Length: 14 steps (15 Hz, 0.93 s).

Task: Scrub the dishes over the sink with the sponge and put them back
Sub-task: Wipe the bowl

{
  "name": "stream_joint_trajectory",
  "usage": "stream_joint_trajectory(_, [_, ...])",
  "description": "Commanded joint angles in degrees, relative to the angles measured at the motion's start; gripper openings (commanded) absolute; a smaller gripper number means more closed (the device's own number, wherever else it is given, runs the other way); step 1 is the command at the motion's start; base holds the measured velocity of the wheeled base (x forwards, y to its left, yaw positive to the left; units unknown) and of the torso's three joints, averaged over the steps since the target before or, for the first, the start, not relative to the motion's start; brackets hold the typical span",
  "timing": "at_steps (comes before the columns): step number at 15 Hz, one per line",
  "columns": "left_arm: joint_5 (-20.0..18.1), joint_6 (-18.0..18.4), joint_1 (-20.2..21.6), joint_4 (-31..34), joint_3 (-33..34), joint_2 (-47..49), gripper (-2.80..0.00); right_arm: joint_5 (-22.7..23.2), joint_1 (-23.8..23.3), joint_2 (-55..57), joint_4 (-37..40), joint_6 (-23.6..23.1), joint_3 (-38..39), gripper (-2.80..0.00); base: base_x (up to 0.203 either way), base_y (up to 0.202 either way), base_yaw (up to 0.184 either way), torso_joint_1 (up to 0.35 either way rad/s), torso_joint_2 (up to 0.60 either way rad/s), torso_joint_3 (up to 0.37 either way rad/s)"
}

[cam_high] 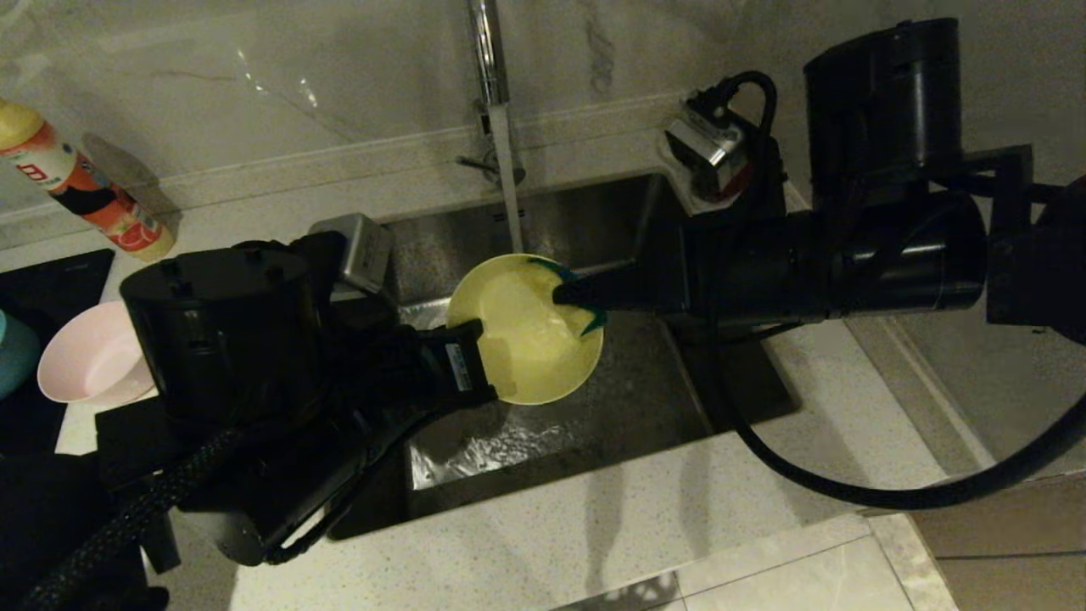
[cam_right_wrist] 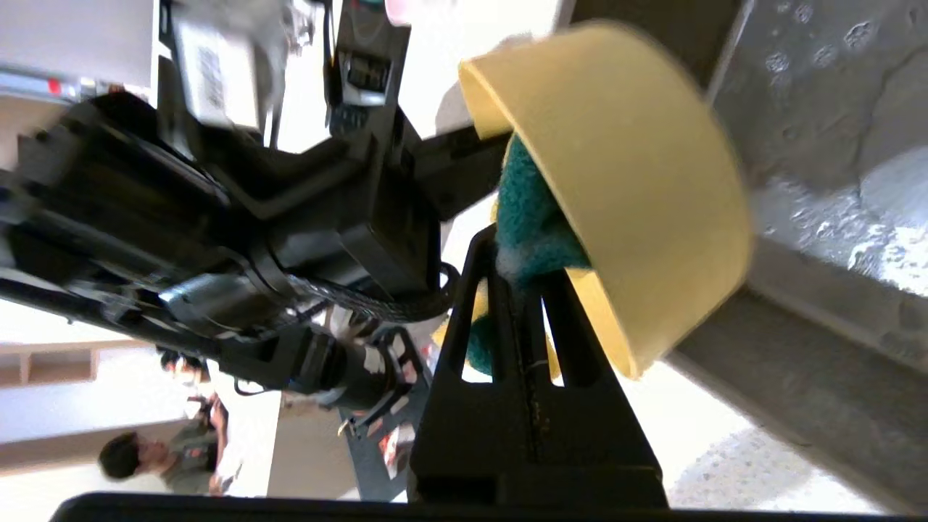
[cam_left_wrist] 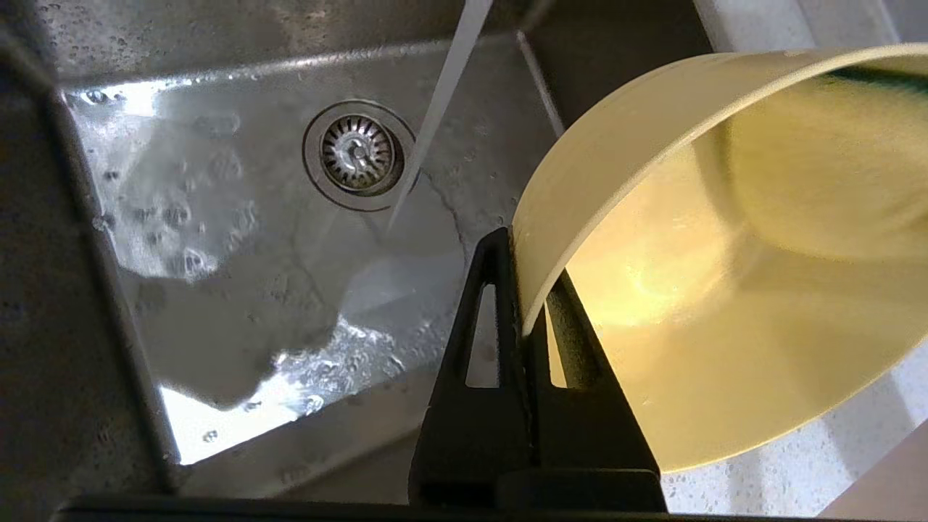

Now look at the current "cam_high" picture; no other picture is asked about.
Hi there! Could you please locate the green and yellow sponge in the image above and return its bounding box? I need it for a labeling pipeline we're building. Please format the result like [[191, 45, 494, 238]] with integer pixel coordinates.
[[530, 257, 608, 337]]

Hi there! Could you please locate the yellow plastic bowl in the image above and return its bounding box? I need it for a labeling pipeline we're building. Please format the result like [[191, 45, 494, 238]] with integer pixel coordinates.
[[447, 253, 605, 406]]

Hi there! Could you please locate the pink plastic bowl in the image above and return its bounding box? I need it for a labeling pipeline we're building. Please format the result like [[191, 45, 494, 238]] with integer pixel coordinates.
[[37, 300, 158, 408]]

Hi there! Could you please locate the blue plastic bowl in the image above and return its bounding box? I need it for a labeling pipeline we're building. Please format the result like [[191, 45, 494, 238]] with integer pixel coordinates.
[[0, 310, 40, 400]]

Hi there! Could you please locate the yellow-capped orange dish soap bottle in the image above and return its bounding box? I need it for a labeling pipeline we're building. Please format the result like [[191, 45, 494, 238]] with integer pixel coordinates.
[[0, 100, 176, 261]]

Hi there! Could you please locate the stainless steel sink basin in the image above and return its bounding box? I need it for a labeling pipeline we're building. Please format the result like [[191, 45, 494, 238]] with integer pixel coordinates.
[[327, 174, 800, 539]]

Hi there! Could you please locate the running water stream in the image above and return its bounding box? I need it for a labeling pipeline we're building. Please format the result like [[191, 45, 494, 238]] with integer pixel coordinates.
[[490, 106, 529, 255]]

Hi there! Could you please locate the chrome faucet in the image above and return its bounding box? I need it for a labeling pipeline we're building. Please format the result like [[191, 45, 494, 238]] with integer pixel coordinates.
[[456, 0, 527, 189]]

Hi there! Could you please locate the black induction cooktop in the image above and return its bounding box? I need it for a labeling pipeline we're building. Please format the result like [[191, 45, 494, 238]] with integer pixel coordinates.
[[0, 249, 115, 459]]

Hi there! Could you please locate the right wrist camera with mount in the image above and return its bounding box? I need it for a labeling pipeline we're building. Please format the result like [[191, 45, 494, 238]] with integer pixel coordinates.
[[664, 70, 786, 223]]

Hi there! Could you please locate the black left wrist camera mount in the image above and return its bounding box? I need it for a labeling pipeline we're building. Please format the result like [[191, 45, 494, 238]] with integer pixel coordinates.
[[288, 212, 395, 298]]

